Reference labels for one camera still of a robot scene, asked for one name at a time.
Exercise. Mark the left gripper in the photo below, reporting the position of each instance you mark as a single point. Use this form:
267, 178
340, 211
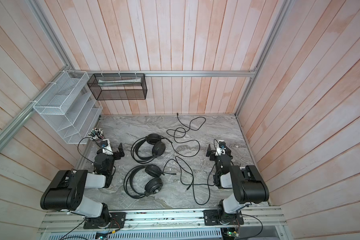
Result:
114, 153

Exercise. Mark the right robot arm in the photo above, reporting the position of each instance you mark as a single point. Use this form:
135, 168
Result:
246, 183

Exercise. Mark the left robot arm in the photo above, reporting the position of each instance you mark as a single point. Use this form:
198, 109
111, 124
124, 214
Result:
65, 193

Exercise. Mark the clear cup of pencils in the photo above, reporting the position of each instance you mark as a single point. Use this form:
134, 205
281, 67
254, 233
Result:
96, 134

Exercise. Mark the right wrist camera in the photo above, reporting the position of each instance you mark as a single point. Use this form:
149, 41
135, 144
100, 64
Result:
222, 148

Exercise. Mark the black mesh wall basket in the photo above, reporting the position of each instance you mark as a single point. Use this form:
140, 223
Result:
119, 86

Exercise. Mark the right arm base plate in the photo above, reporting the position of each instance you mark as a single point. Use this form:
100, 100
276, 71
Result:
213, 218

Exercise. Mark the white wire mesh shelf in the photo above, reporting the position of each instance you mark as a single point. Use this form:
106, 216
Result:
70, 112

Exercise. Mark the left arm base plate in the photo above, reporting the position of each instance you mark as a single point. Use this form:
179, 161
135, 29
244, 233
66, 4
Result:
111, 220

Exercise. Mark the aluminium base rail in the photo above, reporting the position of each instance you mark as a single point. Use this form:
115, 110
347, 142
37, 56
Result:
166, 219

